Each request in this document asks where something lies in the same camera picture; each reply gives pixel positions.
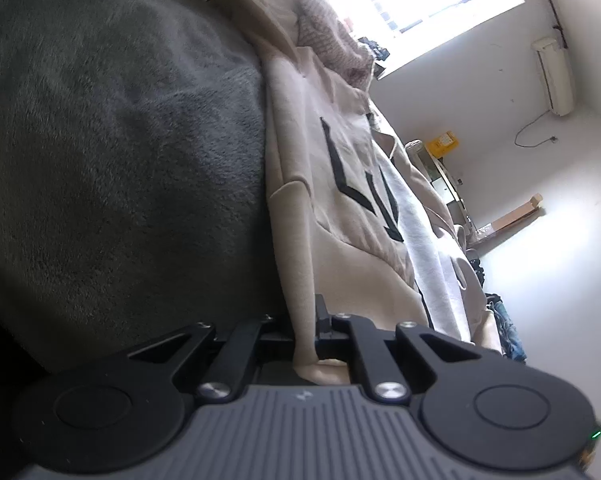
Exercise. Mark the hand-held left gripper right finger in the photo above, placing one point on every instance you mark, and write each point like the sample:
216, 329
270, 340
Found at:
325, 335

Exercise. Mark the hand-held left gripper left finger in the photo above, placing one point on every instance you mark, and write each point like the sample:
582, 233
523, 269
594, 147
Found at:
275, 340

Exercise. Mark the beige zip hoodie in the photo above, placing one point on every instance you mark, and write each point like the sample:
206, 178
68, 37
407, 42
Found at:
305, 160

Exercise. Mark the blue jeans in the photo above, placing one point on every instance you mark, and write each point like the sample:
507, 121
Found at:
513, 330

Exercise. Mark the small cream desk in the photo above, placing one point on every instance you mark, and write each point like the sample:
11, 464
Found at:
445, 180

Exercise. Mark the long cardboard box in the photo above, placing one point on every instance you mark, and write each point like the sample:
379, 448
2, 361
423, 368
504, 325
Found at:
510, 220

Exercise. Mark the yellow box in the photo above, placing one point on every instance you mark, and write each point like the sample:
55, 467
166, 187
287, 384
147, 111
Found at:
441, 144

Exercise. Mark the grey bed blanket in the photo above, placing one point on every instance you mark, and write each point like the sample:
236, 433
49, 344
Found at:
120, 135

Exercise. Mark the box of dark items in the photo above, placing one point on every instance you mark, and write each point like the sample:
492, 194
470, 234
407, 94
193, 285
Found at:
375, 50

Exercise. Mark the beige checked knit garment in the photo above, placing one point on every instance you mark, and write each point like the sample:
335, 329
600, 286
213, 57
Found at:
325, 30

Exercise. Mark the white air conditioner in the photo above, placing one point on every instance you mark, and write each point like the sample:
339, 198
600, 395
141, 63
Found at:
555, 77

